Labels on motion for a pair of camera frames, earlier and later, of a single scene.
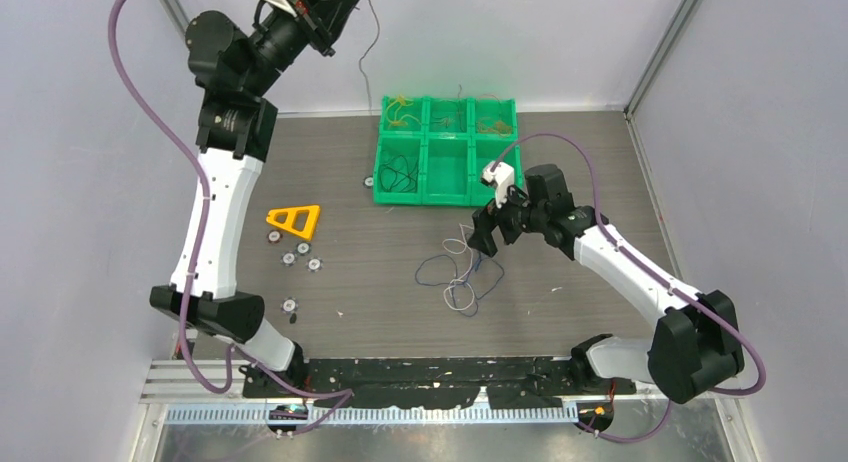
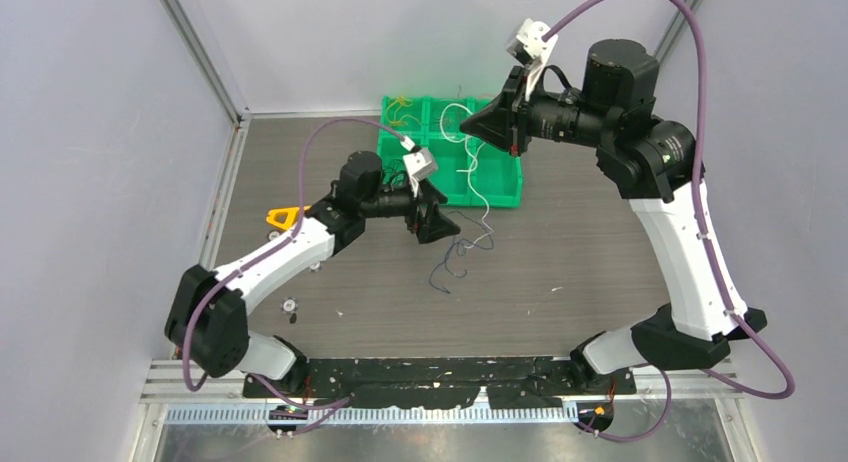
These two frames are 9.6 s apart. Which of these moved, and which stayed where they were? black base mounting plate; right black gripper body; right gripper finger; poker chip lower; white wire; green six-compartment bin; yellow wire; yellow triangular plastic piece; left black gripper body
Moved: left black gripper body; right gripper finger; right black gripper body; white wire
Stayed: poker chip lower; yellow triangular plastic piece; green six-compartment bin; yellow wire; black base mounting plate
